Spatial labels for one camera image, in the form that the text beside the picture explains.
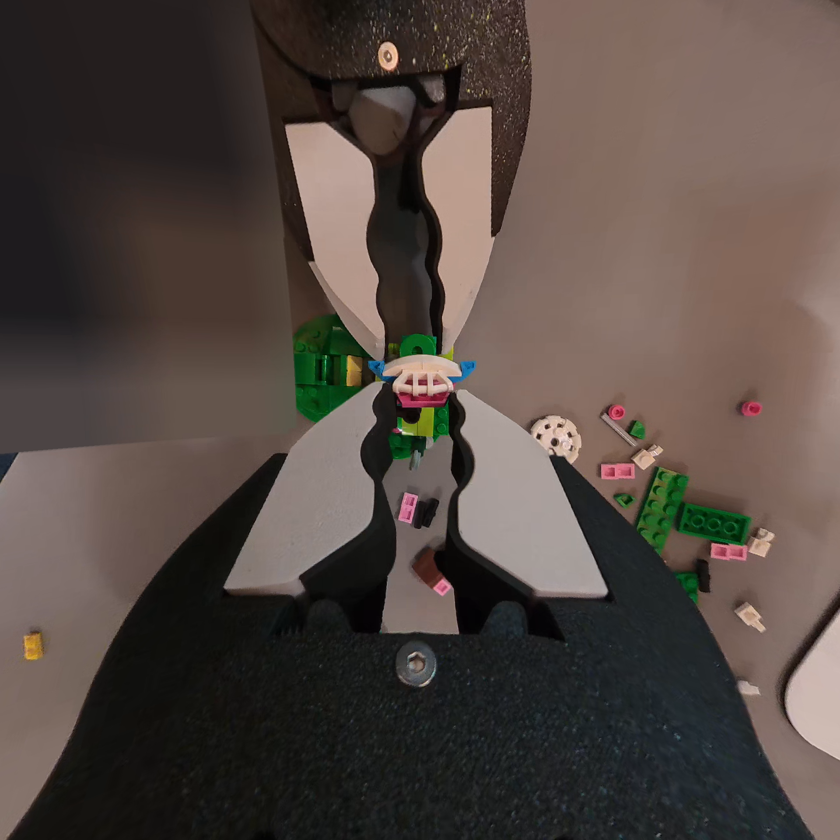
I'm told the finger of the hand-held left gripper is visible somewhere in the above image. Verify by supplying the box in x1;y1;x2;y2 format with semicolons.
285;116;411;357
407;100;494;360

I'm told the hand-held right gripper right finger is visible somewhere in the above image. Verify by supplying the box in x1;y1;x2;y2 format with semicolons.
434;389;610;635

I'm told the long green lego plate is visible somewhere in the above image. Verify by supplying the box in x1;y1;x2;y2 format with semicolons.
635;467;690;549

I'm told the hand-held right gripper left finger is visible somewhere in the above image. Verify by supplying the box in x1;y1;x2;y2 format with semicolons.
222;382;399;635

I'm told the white rounded object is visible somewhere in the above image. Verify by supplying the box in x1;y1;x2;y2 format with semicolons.
783;607;840;762

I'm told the green lego plate with holes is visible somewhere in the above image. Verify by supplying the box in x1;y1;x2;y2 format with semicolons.
677;502;752;546

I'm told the lego flower model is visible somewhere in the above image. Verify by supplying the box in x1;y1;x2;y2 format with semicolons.
293;314;479;473

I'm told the white round lego plate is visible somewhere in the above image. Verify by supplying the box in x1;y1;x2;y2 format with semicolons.
530;415;583;463

